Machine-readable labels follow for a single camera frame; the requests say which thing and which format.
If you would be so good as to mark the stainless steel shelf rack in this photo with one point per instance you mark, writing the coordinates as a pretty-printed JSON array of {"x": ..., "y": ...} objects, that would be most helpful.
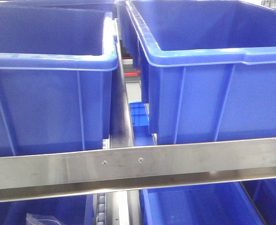
[{"x": 125, "y": 168}]

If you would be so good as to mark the blue bin far below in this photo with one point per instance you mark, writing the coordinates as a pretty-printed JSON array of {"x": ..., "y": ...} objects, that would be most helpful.
[{"x": 140, "y": 123}]

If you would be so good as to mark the blue bin below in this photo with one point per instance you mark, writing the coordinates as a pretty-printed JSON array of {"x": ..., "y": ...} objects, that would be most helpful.
[
  {"x": 210, "y": 204},
  {"x": 140, "y": 123},
  {"x": 73, "y": 210}
]

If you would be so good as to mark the blue bin upper right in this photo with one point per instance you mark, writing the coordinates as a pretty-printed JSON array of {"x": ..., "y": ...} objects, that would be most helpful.
[{"x": 208, "y": 67}]

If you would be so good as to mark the blue bin upper left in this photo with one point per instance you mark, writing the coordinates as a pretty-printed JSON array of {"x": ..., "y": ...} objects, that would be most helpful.
[{"x": 56, "y": 67}]

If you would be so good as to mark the blue bin below left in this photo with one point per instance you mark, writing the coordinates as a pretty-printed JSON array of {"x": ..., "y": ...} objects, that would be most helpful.
[{"x": 73, "y": 210}]

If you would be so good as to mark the blue bin below right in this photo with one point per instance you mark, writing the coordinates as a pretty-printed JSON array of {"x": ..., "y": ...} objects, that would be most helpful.
[{"x": 210, "y": 204}]

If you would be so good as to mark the clear plastic bag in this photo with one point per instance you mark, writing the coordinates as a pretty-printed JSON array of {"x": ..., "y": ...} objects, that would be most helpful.
[{"x": 33, "y": 219}]

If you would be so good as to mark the blue bin bottom right corner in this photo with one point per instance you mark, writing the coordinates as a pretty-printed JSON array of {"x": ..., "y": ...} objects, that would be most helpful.
[{"x": 263, "y": 194}]

